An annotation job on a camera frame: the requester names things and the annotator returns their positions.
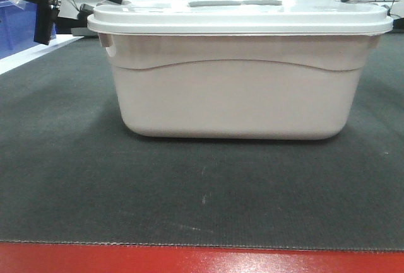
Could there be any white lidded plastic bin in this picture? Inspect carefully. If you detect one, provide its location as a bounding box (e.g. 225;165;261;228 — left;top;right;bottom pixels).
87;0;393;140

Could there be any blue plastic crate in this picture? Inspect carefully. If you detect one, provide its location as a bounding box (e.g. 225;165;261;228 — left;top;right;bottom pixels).
1;0;39;58

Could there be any dark grey table mat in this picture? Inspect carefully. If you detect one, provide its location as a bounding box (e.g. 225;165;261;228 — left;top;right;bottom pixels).
1;34;403;251

